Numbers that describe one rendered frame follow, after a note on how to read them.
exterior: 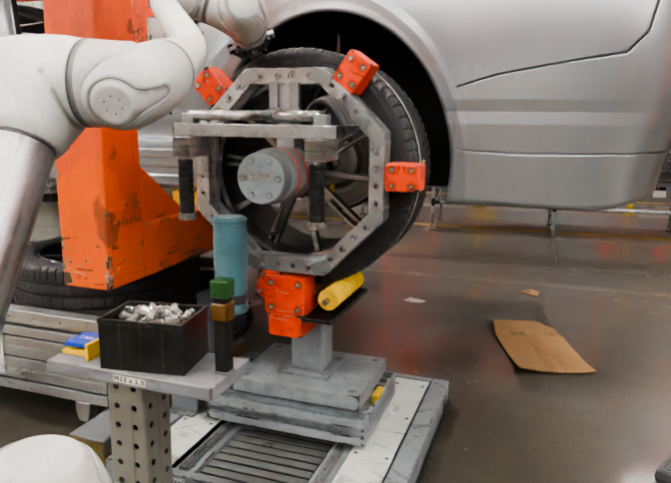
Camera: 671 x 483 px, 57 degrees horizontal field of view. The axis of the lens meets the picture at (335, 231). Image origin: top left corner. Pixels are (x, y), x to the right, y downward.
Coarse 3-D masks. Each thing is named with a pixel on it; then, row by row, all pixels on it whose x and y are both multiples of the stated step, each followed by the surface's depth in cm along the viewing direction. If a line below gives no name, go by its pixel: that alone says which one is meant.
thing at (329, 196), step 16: (256, 96) 171; (224, 144) 177; (240, 144) 186; (256, 144) 196; (272, 144) 174; (304, 144) 171; (352, 144) 166; (224, 160) 179; (240, 160) 188; (224, 176) 180; (336, 176) 169; (352, 176) 168; (224, 192) 180; (240, 192) 187; (240, 208) 181; (256, 208) 192; (272, 208) 200; (288, 208) 176; (336, 208) 171; (256, 224) 185; (272, 224) 192; (288, 224) 200; (352, 224) 170; (256, 240) 179; (272, 240) 180; (288, 240) 187; (304, 240) 192; (320, 240) 176; (336, 240) 192
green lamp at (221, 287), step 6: (222, 276) 132; (210, 282) 130; (216, 282) 129; (222, 282) 129; (228, 282) 129; (234, 282) 132; (210, 288) 130; (216, 288) 129; (222, 288) 129; (228, 288) 130; (234, 288) 132; (216, 294) 130; (222, 294) 129; (228, 294) 130
